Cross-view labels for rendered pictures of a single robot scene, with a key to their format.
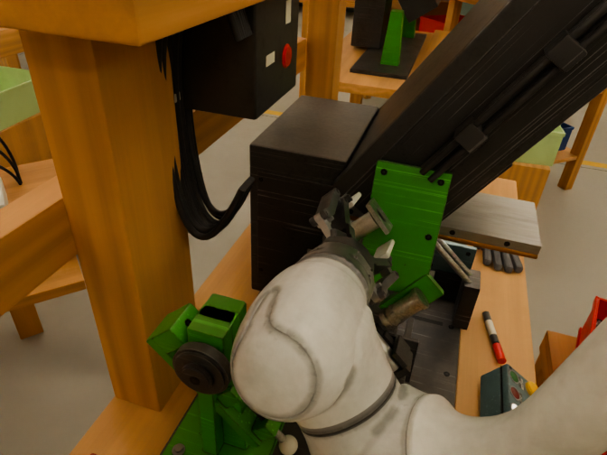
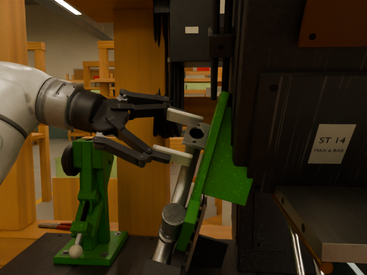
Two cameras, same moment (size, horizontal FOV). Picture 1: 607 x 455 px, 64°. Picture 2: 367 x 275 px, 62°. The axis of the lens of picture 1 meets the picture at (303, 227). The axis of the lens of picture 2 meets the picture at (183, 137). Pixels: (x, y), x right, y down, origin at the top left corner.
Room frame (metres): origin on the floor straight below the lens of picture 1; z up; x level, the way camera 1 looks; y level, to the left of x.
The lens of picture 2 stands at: (0.51, -0.64, 1.26)
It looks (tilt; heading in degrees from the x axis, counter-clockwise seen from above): 6 degrees down; 79
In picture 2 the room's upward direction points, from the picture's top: straight up
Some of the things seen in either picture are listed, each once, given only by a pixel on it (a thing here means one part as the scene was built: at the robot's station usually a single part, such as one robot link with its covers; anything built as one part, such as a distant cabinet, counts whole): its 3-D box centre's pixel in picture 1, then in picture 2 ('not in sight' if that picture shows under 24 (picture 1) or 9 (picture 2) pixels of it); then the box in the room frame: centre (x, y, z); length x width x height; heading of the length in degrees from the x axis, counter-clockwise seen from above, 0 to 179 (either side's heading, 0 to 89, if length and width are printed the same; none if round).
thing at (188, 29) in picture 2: (240, 44); (207, 33); (0.72, 0.10, 1.42); 0.17 x 0.12 x 0.15; 164
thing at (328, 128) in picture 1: (315, 198); (300, 184); (0.91, -0.02, 1.07); 0.30 x 0.18 x 0.34; 164
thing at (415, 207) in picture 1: (404, 220); (226, 154); (0.67, -0.17, 1.17); 0.13 x 0.12 x 0.20; 164
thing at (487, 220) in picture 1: (429, 208); (329, 196); (0.81, -0.24, 1.11); 0.39 x 0.16 x 0.03; 74
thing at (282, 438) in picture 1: (279, 436); (78, 241); (0.41, 0.02, 0.96); 0.06 x 0.03 x 0.06; 74
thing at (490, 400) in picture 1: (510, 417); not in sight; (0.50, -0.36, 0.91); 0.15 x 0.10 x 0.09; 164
